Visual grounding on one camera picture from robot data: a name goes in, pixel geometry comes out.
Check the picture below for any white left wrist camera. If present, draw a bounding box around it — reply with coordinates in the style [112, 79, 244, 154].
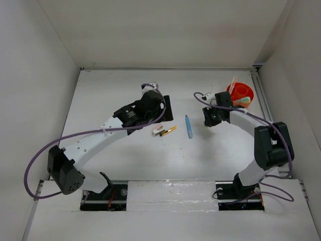
[141, 82, 158, 92]

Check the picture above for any green highlighter marker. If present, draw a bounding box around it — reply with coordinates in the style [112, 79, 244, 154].
[234, 96, 251, 104]

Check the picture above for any orange round organizer container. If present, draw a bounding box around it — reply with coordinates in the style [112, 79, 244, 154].
[231, 82, 254, 108]

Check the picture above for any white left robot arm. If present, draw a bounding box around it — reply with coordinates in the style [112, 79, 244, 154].
[47, 90, 174, 199]

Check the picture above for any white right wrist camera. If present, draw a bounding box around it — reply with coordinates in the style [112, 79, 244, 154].
[201, 92, 215, 102]

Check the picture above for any blue utility knife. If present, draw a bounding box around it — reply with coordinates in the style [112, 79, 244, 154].
[185, 115, 193, 139]

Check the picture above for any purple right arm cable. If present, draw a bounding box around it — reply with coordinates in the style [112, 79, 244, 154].
[193, 91, 294, 203]

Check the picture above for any pink highlighter pen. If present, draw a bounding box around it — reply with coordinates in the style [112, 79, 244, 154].
[229, 84, 234, 95]

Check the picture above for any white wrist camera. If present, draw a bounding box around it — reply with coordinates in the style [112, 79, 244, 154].
[201, 92, 215, 102]
[141, 82, 158, 92]

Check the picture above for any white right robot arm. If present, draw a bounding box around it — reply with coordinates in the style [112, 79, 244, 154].
[199, 91, 294, 200]

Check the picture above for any yellow black utility knife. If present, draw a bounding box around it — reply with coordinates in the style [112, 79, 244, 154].
[160, 126, 177, 137]

